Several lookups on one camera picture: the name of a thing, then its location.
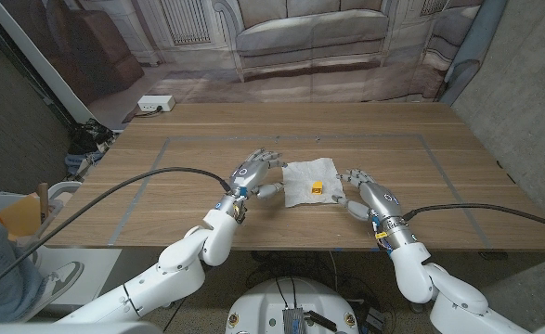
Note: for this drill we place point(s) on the white chair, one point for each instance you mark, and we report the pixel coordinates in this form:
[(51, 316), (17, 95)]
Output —
[(65, 188)]

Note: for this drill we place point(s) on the white power strip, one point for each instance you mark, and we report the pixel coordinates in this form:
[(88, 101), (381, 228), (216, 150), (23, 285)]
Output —
[(156, 103)]

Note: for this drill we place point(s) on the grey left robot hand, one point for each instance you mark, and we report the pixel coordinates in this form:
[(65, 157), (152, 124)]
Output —
[(249, 176)]

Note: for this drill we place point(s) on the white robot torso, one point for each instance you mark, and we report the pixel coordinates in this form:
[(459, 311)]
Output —
[(263, 301)]

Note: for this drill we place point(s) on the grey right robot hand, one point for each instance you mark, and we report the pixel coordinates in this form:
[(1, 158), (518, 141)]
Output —
[(383, 204)]

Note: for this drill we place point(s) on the grey finned electronics box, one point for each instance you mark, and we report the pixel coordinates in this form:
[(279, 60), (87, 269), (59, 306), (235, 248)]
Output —
[(293, 321)]

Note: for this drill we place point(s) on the white tissue paper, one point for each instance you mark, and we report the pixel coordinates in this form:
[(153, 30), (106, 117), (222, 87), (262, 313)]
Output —
[(302, 174)]

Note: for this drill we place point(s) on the white floor panel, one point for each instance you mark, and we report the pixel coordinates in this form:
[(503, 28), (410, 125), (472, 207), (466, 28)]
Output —
[(95, 273)]

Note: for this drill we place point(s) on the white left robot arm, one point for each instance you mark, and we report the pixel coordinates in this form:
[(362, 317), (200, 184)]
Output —
[(179, 269)]

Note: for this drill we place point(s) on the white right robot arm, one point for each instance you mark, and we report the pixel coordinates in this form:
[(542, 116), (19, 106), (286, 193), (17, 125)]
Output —
[(458, 297)]

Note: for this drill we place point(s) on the orange cardboard box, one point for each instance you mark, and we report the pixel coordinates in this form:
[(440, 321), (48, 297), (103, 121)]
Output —
[(21, 215)]

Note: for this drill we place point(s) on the white grey sneaker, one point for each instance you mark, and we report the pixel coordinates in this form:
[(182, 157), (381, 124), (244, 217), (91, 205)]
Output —
[(60, 278)]

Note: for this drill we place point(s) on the printed sofa room backdrop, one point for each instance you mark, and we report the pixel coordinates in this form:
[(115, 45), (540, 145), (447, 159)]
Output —
[(300, 46)]

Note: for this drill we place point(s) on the small yellow plastic item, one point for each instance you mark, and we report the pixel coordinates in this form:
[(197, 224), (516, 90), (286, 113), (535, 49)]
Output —
[(317, 187)]

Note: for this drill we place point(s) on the grey blue rolled sheet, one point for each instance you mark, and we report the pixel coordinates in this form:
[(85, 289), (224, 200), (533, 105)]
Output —
[(474, 46)]

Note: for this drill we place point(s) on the white backdrop frame pole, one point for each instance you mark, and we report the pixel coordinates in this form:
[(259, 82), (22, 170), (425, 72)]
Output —
[(44, 65)]

